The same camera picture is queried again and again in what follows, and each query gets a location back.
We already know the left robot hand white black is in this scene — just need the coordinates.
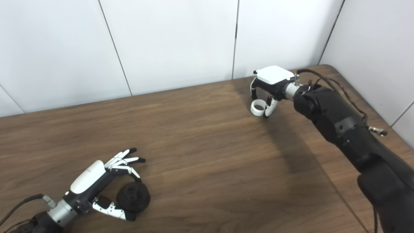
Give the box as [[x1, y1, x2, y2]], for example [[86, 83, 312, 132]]
[[63, 148, 146, 222]]

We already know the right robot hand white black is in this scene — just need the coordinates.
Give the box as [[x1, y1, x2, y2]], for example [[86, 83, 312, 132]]
[[250, 65, 295, 118]]

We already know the white plastic ring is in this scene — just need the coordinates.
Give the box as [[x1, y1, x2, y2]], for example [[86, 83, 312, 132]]
[[250, 100, 267, 117]]

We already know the round black plastic part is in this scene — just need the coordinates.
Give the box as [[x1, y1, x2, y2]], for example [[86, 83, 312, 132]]
[[117, 182, 151, 213]]

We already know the silver metal connector plug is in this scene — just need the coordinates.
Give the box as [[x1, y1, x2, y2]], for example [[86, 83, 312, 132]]
[[369, 126, 388, 137]]

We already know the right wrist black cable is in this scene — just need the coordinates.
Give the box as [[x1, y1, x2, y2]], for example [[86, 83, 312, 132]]
[[294, 69, 369, 123]]

